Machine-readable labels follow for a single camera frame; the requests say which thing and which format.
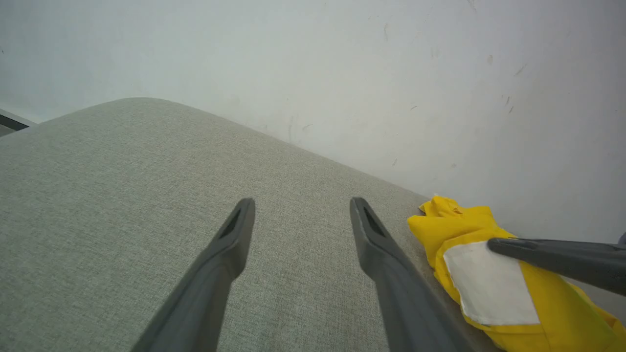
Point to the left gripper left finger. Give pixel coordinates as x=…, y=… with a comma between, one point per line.
x=205, y=288

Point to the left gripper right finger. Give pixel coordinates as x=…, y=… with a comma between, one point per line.
x=406, y=298

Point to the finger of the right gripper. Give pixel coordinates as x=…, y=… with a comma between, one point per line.
x=577, y=261

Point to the yellow garment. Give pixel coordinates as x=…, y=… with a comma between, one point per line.
x=562, y=313

